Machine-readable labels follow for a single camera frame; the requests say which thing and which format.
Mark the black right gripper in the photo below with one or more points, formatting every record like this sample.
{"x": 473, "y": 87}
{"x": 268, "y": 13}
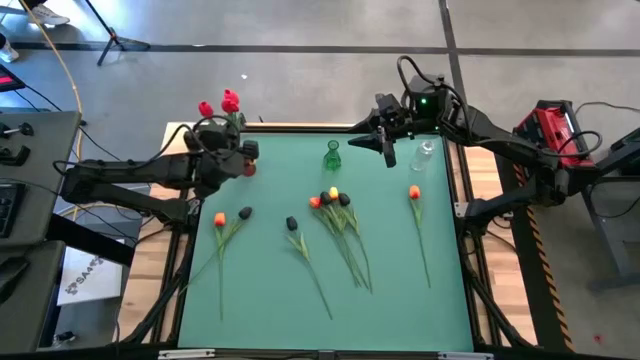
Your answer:
{"x": 410, "y": 125}

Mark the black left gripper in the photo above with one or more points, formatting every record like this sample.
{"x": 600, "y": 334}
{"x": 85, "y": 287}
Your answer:
{"x": 220, "y": 165}

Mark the green glass vase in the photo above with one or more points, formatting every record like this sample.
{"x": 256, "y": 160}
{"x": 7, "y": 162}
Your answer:
{"x": 332, "y": 160}

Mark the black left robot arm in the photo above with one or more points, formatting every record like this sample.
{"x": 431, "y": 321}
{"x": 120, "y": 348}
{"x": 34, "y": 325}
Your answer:
{"x": 140, "y": 170}

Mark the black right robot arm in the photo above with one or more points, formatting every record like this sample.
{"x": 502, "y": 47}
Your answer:
{"x": 510, "y": 145}

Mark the red ribbed vase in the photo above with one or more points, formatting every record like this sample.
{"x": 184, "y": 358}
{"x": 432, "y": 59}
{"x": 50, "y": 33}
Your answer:
{"x": 250, "y": 171}

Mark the clear glass vase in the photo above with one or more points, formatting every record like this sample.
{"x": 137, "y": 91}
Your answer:
{"x": 421, "y": 157}

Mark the black tripod stand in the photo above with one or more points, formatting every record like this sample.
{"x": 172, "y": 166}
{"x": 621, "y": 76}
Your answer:
{"x": 116, "y": 41}

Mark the red and black tool case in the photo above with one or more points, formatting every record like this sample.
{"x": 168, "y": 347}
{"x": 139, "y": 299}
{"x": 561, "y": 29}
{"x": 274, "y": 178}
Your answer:
{"x": 547, "y": 125}

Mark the green table mat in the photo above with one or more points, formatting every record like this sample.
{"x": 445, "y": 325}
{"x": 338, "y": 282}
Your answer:
{"x": 390, "y": 320}

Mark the white printed sign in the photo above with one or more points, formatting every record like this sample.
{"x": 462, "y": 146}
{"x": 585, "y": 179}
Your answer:
{"x": 90, "y": 285}

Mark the grey side desk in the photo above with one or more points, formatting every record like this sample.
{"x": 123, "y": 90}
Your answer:
{"x": 45, "y": 150}

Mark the white edge clip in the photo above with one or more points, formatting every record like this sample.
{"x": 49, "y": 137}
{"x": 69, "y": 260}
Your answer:
{"x": 185, "y": 354}
{"x": 465, "y": 356}

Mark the black lever knob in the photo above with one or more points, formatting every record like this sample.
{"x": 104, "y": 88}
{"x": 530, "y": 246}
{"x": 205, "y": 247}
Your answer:
{"x": 22, "y": 129}

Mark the black keyboard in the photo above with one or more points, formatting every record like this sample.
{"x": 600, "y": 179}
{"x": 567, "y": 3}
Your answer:
{"x": 7, "y": 210}

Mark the person's white shoe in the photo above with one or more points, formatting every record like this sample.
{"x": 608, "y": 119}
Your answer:
{"x": 9, "y": 52}
{"x": 50, "y": 16}

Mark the black device with red display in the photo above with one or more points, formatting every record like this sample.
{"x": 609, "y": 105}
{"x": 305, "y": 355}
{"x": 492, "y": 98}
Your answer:
{"x": 7, "y": 80}

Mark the dark metal equipment stand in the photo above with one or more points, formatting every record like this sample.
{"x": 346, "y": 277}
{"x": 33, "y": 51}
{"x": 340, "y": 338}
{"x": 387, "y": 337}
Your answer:
{"x": 627, "y": 150}

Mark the black computer mouse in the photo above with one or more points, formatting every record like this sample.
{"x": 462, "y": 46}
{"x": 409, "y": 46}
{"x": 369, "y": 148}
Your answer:
{"x": 10, "y": 275}

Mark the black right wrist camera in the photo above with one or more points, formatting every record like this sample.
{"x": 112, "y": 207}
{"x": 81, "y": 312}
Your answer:
{"x": 387, "y": 105}

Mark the black metal table frame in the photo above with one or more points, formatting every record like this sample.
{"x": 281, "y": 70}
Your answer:
{"x": 300, "y": 129}

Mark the black table-level camera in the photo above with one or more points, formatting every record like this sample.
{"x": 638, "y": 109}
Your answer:
{"x": 326, "y": 355}

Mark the black hazard striped base plate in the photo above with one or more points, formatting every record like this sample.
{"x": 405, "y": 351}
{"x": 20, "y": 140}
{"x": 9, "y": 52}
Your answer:
{"x": 530, "y": 300}

